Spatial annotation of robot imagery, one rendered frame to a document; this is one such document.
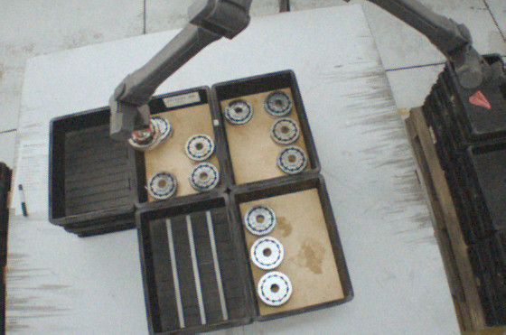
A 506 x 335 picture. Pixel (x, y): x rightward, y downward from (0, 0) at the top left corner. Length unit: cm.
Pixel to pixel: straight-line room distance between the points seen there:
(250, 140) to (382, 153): 51
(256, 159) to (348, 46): 70
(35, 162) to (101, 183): 41
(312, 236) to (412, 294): 42
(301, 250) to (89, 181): 78
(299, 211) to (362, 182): 31
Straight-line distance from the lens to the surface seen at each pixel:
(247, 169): 145
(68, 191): 161
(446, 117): 218
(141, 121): 125
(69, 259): 168
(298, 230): 138
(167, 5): 310
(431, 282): 157
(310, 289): 136
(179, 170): 149
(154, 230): 144
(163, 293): 140
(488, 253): 205
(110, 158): 158
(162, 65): 98
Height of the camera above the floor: 218
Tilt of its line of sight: 65 degrees down
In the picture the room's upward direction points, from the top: 7 degrees counter-clockwise
